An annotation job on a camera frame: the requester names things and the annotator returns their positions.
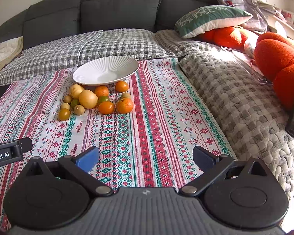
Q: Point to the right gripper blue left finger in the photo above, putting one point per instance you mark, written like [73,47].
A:
[88,159]

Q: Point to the yellow orange small citrus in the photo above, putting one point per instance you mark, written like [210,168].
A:
[64,114]

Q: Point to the large yellow grapefruit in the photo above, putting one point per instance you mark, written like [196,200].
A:
[88,99]

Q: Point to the orange mandarin back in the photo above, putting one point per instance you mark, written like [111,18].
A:
[121,86]

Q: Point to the small tan fruit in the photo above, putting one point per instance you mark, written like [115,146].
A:
[125,95]
[65,106]

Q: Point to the grey backpack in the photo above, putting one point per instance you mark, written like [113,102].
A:
[258,22]

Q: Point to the mandarin with stem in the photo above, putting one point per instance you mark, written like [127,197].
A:
[124,105]

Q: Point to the grey checkered quilt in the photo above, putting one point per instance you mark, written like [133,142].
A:
[247,112]

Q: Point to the green small citrus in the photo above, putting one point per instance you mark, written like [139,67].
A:
[74,102]

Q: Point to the small brown longan fruit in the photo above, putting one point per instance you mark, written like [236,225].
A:
[68,99]

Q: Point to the white ribbed plate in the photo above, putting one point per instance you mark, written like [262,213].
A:
[106,70]

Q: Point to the green lime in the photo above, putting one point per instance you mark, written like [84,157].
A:
[102,99]

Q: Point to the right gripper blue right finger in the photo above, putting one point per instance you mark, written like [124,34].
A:
[204,159]

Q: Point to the patterned red green tablecloth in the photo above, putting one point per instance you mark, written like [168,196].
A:
[149,147]

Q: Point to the small tan fruit back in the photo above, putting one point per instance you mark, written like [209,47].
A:
[125,95]

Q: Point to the green white snowflake pillow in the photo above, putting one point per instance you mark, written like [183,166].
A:
[210,17]

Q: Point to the dark grey sofa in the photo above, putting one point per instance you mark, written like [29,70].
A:
[49,20]

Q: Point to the orange mandarin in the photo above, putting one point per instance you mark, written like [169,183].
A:
[121,86]
[101,91]
[106,108]

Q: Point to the white bookshelf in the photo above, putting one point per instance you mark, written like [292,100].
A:
[281,2]

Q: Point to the orange fuzzy pumpkin cushion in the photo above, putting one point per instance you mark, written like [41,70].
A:
[230,37]

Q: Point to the white blanket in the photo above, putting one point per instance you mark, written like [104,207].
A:
[10,49]

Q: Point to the yellow pear fruit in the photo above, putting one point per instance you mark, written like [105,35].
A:
[75,90]

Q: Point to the brown round fruit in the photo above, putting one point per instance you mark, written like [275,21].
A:
[79,110]

